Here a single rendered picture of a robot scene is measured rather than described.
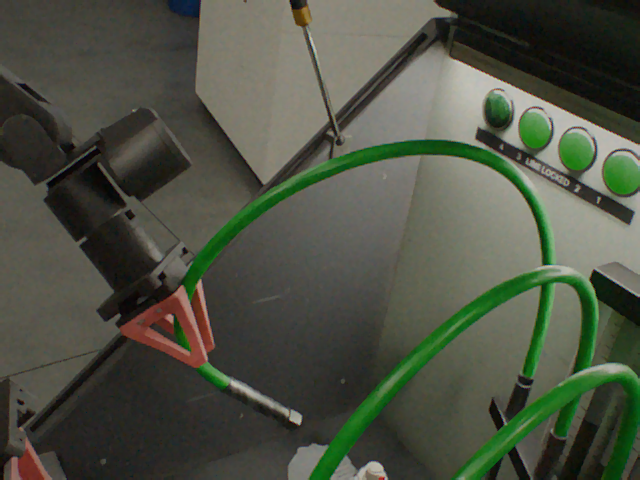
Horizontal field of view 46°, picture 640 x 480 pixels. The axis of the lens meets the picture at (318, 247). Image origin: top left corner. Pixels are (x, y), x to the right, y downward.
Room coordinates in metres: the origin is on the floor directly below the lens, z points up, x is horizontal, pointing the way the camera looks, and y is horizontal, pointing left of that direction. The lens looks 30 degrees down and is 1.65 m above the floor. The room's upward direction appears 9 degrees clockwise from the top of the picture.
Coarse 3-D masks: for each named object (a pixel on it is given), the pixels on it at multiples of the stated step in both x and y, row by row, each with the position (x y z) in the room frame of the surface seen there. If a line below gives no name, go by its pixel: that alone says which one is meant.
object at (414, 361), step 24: (504, 288) 0.48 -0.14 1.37; (528, 288) 0.49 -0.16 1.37; (576, 288) 0.54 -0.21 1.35; (456, 312) 0.46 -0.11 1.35; (480, 312) 0.46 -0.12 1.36; (432, 336) 0.45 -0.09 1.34; (456, 336) 0.45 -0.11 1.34; (408, 360) 0.43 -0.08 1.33; (576, 360) 0.58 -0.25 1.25; (384, 384) 0.42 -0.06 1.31; (360, 408) 0.41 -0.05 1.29; (576, 408) 0.58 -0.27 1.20; (360, 432) 0.40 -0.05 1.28; (552, 432) 0.58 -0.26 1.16; (336, 456) 0.40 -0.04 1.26; (552, 456) 0.57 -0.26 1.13
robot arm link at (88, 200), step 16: (80, 160) 0.61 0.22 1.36; (96, 160) 0.60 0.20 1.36; (64, 176) 0.60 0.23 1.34; (80, 176) 0.58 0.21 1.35; (96, 176) 0.59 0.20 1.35; (112, 176) 0.59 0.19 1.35; (48, 192) 0.58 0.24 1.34; (64, 192) 0.57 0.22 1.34; (80, 192) 0.58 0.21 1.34; (96, 192) 0.58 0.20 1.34; (112, 192) 0.59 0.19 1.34; (128, 192) 0.60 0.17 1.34; (64, 208) 0.57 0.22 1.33; (80, 208) 0.57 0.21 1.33; (96, 208) 0.57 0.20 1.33; (112, 208) 0.58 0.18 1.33; (64, 224) 0.57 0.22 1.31; (80, 224) 0.57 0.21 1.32; (96, 224) 0.57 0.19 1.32
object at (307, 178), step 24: (384, 144) 0.61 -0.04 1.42; (408, 144) 0.61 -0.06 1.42; (432, 144) 0.62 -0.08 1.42; (456, 144) 0.63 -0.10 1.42; (312, 168) 0.60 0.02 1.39; (336, 168) 0.59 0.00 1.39; (504, 168) 0.64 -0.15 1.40; (288, 192) 0.58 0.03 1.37; (528, 192) 0.64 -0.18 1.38; (240, 216) 0.58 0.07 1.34; (216, 240) 0.57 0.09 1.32; (552, 240) 0.66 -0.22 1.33; (192, 264) 0.57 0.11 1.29; (552, 264) 0.66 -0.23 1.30; (192, 288) 0.56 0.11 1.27; (552, 288) 0.66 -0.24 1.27; (528, 360) 0.66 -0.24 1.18; (216, 384) 0.57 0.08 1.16; (528, 384) 0.66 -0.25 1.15
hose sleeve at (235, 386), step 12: (228, 384) 0.58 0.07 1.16; (240, 384) 0.58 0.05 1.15; (228, 396) 0.58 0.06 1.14; (240, 396) 0.58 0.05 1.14; (252, 396) 0.58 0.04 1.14; (264, 396) 0.59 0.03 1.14; (252, 408) 0.58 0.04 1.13; (264, 408) 0.58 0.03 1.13; (276, 408) 0.59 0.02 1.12; (276, 420) 0.59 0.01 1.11
